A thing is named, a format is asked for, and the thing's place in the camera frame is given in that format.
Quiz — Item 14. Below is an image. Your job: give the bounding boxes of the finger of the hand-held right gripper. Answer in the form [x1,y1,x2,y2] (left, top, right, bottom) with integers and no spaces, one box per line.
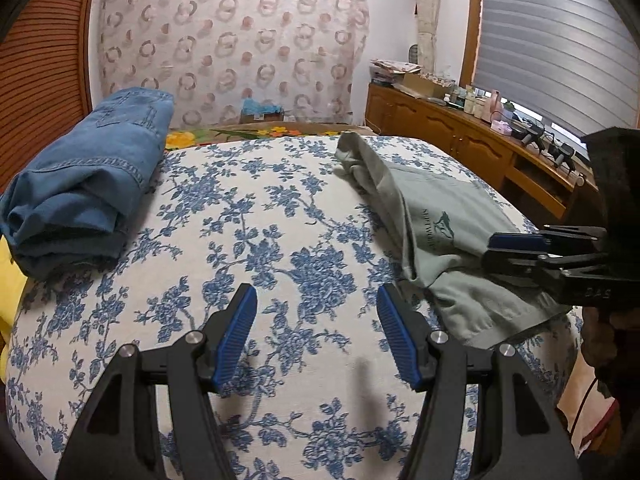
[481,251,608,286]
[487,226,608,257]

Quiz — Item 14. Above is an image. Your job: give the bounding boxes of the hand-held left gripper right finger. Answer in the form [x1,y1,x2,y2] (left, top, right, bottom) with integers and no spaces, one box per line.
[376,282,583,480]

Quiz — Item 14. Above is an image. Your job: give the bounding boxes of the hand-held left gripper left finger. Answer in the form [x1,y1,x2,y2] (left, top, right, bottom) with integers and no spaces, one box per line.
[56,282,258,480]

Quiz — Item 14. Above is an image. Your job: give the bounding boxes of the grey-green t-shirt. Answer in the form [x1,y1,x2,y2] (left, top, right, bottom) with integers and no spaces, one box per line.
[334,131,583,351]

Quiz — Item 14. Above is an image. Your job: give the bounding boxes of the person's right hand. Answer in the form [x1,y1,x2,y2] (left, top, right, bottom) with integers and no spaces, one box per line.
[584,310,640,401]

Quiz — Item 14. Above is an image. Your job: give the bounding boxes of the blue floral bedspread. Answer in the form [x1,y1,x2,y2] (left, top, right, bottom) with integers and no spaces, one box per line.
[5,132,586,480]

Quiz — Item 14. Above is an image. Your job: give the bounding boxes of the wooden sideboard cabinet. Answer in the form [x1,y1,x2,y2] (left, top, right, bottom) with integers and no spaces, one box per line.
[365,82,601,221]

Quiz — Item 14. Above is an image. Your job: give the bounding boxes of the grey window blind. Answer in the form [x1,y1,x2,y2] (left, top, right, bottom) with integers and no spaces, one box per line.
[472,0,638,136]

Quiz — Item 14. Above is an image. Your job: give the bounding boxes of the yellow flower blanket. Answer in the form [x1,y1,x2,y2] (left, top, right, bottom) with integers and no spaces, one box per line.
[165,121,361,150]

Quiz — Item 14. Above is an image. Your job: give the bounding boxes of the stack of papers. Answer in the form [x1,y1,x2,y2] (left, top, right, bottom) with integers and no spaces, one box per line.
[370,59,421,86]

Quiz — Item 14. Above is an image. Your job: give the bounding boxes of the folded blue jeans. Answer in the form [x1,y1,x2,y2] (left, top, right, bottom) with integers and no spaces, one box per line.
[0,87,175,281]

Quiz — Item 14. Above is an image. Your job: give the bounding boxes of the cardboard box with blue cloth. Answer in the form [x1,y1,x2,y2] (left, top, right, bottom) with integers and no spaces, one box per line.
[240,99,286,125]

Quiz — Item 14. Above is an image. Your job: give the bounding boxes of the yellow cloth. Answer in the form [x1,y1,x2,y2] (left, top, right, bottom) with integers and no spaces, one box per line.
[0,237,26,376]

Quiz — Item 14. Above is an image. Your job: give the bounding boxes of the lace curtain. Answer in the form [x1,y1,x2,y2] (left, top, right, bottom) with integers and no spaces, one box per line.
[412,0,473,68]

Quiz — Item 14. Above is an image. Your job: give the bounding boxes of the circle patterned curtain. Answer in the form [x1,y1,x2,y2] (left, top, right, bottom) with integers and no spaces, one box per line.
[95,0,371,128]

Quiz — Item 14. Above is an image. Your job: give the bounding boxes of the wooden louvred door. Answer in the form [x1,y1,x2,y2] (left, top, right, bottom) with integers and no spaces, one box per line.
[0,0,98,196]

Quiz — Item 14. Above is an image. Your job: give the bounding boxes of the red cable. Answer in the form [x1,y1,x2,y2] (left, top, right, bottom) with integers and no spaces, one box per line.
[570,375,621,456]

